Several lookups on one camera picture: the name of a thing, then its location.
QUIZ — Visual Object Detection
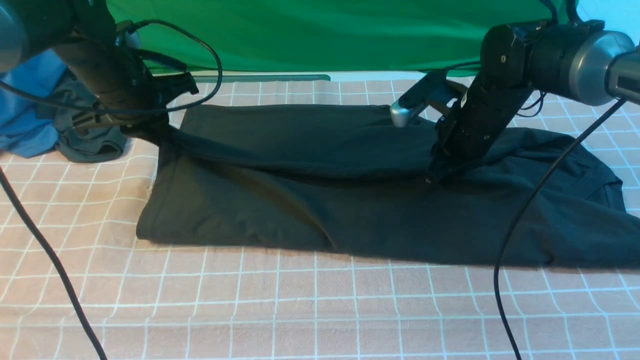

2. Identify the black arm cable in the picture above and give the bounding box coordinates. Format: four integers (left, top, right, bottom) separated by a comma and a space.
493, 97, 628, 360
0, 20, 224, 116

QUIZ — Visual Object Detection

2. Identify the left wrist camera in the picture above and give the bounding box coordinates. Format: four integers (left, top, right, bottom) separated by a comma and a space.
115, 20, 142, 50

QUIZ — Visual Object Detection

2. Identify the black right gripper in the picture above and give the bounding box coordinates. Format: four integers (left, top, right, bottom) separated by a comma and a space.
426, 85, 533, 185

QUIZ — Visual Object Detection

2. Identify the pink checkered table cloth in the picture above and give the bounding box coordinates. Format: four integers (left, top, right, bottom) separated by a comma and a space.
0, 73, 640, 360

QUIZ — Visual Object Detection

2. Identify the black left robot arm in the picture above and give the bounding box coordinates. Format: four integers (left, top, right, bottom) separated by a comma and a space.
1, 0, 199, 139

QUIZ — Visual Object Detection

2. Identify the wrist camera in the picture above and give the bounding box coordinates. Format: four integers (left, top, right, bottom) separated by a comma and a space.
115, 20, 142, 50
390, 70, 467, 128

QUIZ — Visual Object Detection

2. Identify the blue crumpled garment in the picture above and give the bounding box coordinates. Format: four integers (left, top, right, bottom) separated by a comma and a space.
0, 50, 66, 158

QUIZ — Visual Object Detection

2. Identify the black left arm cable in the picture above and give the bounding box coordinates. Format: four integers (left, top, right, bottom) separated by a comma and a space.
0, 20, 224, 116

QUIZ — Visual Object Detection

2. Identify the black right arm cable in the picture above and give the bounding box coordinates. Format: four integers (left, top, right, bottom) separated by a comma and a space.
493, 97, 628, 360

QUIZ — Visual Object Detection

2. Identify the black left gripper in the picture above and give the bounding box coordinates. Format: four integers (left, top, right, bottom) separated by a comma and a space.
72, 70, 199, 139

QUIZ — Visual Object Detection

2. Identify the green backdrop cloth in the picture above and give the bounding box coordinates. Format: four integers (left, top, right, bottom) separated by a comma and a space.
107, 0, 550, 72

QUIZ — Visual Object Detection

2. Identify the dark gray crumpled garment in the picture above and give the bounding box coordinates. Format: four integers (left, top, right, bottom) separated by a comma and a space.
36, 70, 129, 163

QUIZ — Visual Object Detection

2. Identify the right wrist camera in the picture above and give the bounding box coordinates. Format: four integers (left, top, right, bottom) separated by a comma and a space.
390, 70, 467, 128

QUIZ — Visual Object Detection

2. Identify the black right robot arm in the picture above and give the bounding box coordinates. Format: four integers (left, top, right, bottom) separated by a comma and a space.
426, 20, 640, 183

